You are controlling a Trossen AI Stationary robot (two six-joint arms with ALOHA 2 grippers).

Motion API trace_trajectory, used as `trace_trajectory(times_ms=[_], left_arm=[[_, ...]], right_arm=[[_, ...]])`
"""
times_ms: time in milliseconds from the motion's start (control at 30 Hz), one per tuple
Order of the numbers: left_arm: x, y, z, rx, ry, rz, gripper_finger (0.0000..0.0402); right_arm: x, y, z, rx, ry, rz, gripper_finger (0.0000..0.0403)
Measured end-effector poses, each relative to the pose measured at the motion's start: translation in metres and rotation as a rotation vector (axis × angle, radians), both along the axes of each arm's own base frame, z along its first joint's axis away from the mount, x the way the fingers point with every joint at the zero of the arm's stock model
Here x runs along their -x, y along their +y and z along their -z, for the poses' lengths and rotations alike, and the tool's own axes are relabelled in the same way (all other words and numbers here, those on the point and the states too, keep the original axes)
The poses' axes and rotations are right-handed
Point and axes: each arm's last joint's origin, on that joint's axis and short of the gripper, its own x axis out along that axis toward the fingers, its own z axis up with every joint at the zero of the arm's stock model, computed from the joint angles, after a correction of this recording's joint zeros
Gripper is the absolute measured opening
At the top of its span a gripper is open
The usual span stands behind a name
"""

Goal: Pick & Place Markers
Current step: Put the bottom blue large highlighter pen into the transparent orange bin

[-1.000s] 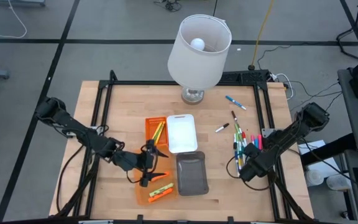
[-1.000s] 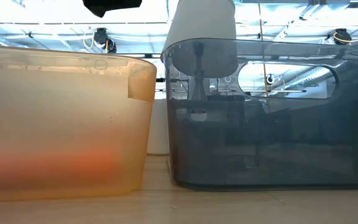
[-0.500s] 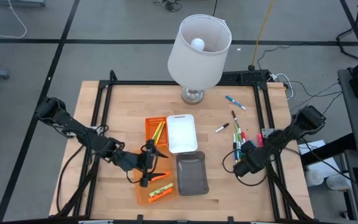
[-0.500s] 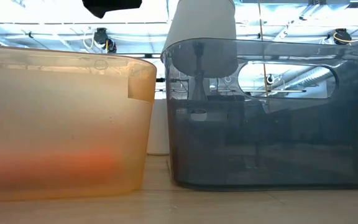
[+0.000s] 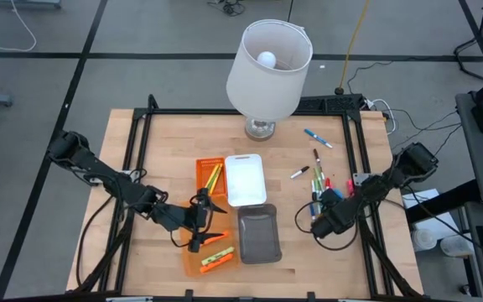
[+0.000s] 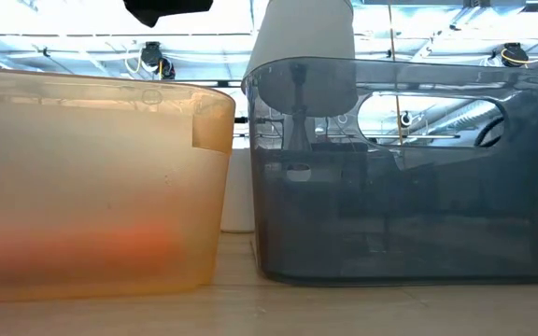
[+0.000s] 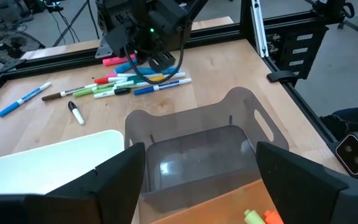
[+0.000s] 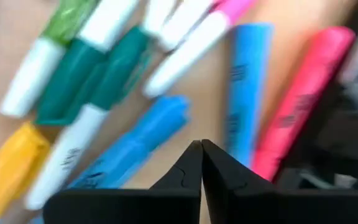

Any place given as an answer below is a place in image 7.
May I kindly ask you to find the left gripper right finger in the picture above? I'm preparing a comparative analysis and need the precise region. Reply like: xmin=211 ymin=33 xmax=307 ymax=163
xmin=255 ymin=141 xmax=358 ymax=224

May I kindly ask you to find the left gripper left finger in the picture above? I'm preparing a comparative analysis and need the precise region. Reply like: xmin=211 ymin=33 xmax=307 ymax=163
xmin=0 ymin=142 xmax=146 ymax=224

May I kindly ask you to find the orange highlighter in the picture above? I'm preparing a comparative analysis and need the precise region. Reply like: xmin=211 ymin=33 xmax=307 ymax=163
xmin=263 ymin=210 xmax=285 ymax=224

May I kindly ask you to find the teal cap white marker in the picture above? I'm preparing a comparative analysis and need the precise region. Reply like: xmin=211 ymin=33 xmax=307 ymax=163
xmin=113 ymin=77 xmax=151 ymax=90

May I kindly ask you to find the pink highlighter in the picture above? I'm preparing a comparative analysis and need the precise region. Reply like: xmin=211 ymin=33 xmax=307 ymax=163
xmin=101 ymin=54 xmax=137 ymax=67

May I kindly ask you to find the dark blue cap white marker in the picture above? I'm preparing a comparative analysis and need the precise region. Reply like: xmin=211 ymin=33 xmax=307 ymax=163
xmin=133 ymin=77 xmax=193 ymax=96

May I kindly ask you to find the pink cap white marker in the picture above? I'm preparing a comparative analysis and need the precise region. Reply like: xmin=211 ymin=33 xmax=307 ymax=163
xmin=105 ymin=72 xmax=138 ymax=79

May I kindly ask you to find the white plastic bin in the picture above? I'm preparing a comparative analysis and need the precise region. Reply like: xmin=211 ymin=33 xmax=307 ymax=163
xmin=0 ymin=129 xmax=126 ymax=196

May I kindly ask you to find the large orange translucent bin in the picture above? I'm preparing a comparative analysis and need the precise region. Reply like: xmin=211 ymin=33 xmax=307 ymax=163
xmin=147 ymin=177 xmax=284 ymax=224

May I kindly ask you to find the light blue cap white marker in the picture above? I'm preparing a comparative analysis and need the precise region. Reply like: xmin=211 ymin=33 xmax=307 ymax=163
xmin=0 ymin=81 xmax=52 ymax=118

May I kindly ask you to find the grey translucent bin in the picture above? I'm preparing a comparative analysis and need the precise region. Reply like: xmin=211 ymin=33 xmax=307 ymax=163
xmin=124 ymin=86 xmax=290 ymax=214

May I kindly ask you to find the black box with white labels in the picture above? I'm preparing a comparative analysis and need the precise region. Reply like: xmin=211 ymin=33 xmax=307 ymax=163
xmin=265 ymin=24 xmax=329 ymax=80

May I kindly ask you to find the black floor fan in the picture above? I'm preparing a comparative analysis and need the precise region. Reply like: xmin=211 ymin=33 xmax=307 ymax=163
xmin=0 ymin=30 xmax=47 ymax=65

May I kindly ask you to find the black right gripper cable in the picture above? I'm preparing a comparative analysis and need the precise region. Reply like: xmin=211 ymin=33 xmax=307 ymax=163
xmin=123 ymin=18 xmax=188 ymax=85

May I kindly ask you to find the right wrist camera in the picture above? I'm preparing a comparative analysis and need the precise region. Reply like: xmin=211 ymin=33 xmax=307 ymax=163
xmin=103 ymin=21 xmax=136 ymax=57

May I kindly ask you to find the black stereo camera box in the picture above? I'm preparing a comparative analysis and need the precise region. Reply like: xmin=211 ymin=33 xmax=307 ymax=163
xmin=334 ymin=130 xmax=358 ymax=178

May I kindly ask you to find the silver aluminium bracket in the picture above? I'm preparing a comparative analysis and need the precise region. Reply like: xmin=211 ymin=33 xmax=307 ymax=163
xmin=250 ymin=0 xmax=269 ymax=58

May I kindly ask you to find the black rail bracket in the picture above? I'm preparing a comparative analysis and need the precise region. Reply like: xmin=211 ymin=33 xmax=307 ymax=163
xmin=266 ymin=70 xmax=298 ymax=83

